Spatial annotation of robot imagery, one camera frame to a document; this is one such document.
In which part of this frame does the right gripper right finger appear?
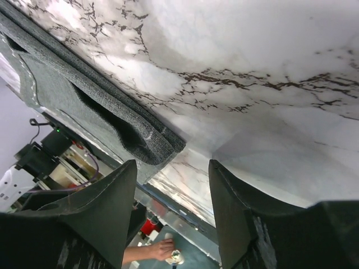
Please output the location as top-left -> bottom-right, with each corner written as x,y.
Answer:
209,160 -> 358,268

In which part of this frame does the person's hand in background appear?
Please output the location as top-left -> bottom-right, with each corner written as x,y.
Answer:
149,238 -> 175,261

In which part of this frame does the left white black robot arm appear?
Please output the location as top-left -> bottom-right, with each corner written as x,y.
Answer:
1,131 -> 72,212

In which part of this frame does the grey cloth napkin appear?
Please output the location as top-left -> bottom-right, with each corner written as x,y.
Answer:
1,1 -> 186,183

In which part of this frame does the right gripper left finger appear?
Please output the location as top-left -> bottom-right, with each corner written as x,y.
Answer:
1,160 -> 137,268

